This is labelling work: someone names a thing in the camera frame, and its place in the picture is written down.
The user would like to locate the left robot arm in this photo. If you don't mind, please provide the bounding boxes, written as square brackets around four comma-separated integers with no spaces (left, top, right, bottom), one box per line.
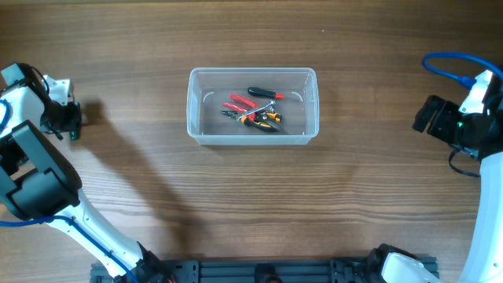
[1,63,176,282]

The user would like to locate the left blue cable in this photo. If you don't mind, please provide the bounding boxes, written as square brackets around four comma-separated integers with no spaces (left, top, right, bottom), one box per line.
[0,97,138,283]

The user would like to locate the red handled cutting pliers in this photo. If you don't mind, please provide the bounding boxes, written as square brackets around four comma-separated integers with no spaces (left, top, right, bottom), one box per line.
[221,94,278,119]

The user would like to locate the small silver wrench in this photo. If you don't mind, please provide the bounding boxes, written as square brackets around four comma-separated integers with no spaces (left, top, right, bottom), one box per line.
[238,100,277,119]

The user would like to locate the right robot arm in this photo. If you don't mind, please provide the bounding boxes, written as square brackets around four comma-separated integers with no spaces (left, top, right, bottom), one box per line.
[413,64,502,282]

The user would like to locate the black red screwdriver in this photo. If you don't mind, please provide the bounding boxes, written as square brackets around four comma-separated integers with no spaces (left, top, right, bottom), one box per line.
[248,87,303,101]

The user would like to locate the orange black long-nose pliers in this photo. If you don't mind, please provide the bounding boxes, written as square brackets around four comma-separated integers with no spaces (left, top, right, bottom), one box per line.
[220,111,282,133]

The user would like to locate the clear plastic container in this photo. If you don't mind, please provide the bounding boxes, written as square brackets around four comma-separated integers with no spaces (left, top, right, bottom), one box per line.
[186,68,320,145]

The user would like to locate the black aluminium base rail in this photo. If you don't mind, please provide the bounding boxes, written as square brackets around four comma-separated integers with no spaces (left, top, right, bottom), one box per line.
[90,255,439,283]

